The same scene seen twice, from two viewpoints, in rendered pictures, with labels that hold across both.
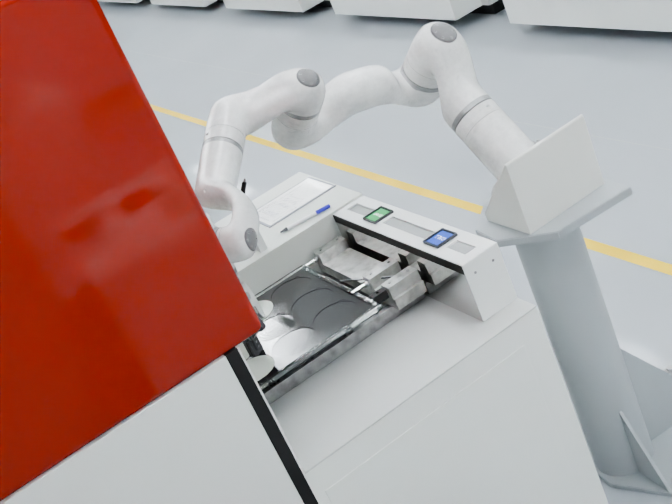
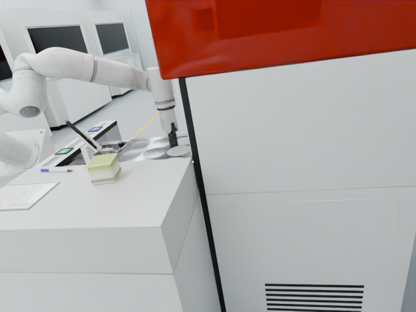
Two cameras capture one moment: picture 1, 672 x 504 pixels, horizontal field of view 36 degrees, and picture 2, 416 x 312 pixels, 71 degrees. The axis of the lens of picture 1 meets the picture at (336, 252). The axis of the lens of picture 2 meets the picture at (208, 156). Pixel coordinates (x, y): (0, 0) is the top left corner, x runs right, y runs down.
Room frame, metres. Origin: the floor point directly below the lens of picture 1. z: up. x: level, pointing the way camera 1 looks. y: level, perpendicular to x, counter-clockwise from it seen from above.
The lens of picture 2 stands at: (2.89, 0.98, 1.35)
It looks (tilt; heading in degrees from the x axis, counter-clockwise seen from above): 24 degrees down; 212
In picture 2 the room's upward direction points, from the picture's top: 9 degrees counter-clockwise
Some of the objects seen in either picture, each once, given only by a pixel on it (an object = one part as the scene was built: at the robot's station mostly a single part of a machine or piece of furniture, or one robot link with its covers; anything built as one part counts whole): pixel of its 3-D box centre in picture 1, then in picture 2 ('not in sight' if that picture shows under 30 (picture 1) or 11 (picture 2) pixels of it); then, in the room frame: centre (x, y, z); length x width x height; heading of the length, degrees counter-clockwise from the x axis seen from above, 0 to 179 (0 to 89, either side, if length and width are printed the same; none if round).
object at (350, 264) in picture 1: (369, 275); not in sight; (2.16, -0.05, 0.87); 0.36 x 0.08 x 0.03; 20
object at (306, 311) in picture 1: (273, 328); (154, 153); (2.06, 0.20, 0.90); 0.34 x 0.34 x 0.01; 20
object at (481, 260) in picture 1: (418, 252); (85, 154); (2.12, -0.17, 0.89); 0.55 x 0.09 x 0.14; 20
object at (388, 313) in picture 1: (331, 352); not in sight; (1.96, 0.10, 0.84); 0.50 x 0.02 x 0.03; 110
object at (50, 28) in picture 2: not in sight; (56, 67); (-0.82, -4.50, 1.00); 1.80 x 1.08 x 2.00; 20
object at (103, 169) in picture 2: not in sight; (104, 168); (2.37, 0.28, 1.00); 0.07 x 0.07 x 0.07; 28
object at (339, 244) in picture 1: (331, 249); not in sight; (2.32, 0.01, 0.89); 0.08 x 0.03 x 0.03; 110
